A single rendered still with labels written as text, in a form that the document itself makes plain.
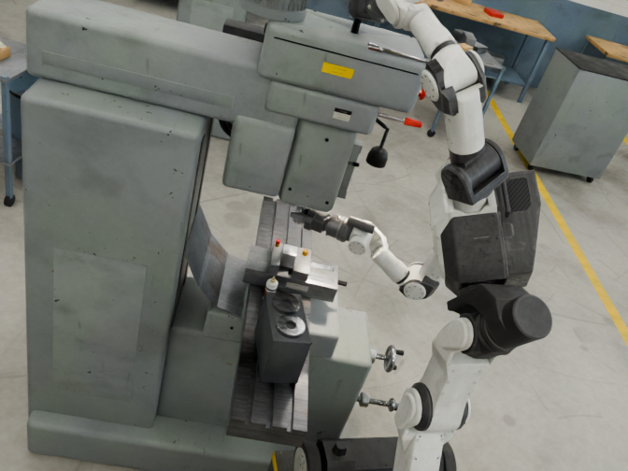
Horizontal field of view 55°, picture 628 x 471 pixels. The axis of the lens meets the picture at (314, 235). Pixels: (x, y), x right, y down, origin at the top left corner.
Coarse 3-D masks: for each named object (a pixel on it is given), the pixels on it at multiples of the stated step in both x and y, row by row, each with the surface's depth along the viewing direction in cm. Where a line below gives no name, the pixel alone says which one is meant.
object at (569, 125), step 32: (576, 64) 556; (608, 64) 590; (544, 96) 601; (576, 96) 566; (608, 96) 569; (544, 128) 592; (576, 128) 586; (608, 128) 589; (544, 160) 605; (576, 160) 608; (608, 160) 610
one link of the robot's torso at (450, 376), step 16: (464, 320) 162; (448, 336) 167; (464, 336) 159; (432, 352) 181; (448, 352) 168; (432, 368) 181; (448, 368) 171; (464, 368) 172; (480, 368) 174; (416, 384) 187; (432, 384) 181; (448, 384) 174; (464, 384) 176; (432, 400) 180; (448, 400) 178; (464, 400) 180; (432, 416) 179; (448, 416) 181; (464, 416) 183
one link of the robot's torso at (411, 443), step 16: (416, 400) 181; (400, 416) 188; (416, 416) 180; (400, 432) 189; (416, 432) 188; (432, 432) 190; (448, 432) 191; (400, 448) 197; (416, 448) 188; (432, 448) 190; (400, 464) 196; (416, 464) 190; (432, 464) 191
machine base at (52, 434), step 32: (32, 416) 241; (64, 416) 244; (160, 416) 255; (32, 448) 246; (64, 448) 246; (96, 448) 245; (128, 448) 245; (160, 448) 245; (192, 448) 247; (224, 448) 250; (256, 448) 254; (288, 448) 258
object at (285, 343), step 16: (272, 304) 192; (288, 304) 194; (272, 320) 186; (288, 320) 186; (304, 320) 190; (256, 336) 202; (272, 336) 181; (288, 336) 182; (304, 336) 184; (272, 352) 182; (288, 352) 183; (304, 352) 185; (272, 368) 187; (288, 368) 188
